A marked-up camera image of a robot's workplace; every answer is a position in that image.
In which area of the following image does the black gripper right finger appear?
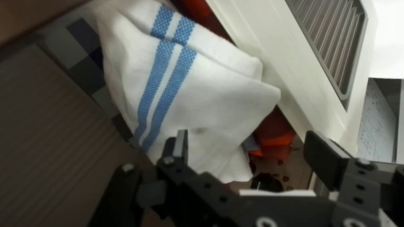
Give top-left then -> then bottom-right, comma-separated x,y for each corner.
303,131 -> 352,192

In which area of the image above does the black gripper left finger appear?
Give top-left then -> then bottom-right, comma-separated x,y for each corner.
156,130 -> 195,175

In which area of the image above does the white blue striped towel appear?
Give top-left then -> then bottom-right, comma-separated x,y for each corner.
94,0 -> 280,183

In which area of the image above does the white stacked cabinet unit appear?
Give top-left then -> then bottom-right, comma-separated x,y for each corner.
205,0 -> 397,162

